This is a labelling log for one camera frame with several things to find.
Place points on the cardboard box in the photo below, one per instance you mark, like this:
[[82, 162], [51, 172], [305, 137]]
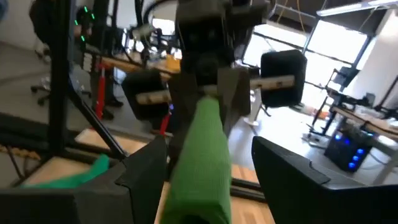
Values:
[[172, 62]]

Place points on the wooden desk red legs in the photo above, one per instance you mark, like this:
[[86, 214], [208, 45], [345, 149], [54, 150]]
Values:
[[130, 65]]

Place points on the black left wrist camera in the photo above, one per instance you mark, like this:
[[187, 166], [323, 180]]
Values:
[[205, 37]]

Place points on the wooden desk white legs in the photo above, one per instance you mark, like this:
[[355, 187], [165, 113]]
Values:
[[367, 124]]

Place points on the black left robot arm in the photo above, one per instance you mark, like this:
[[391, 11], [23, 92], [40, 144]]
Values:
[[202, 6]]

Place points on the red desk leg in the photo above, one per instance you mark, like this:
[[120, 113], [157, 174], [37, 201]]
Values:
[[100, 90], [164, 124]]

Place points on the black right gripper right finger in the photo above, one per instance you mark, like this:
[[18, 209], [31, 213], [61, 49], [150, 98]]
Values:
[[311, 205]]

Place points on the green flat elastic band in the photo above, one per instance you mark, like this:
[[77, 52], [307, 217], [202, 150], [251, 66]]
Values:
[[77, 179]]

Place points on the black office chair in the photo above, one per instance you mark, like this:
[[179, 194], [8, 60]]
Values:
[[46, 90]]

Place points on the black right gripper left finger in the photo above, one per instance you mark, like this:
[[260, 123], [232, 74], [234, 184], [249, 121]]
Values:
[[93, 205]]

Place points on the person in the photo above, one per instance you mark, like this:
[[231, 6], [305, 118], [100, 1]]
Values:
[[113, 90]]

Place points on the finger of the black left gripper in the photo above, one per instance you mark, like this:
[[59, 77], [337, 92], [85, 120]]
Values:
[[234, 93], [185, 105]]

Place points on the green woven bandage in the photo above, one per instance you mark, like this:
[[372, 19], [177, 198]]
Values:
[[199, 161]]

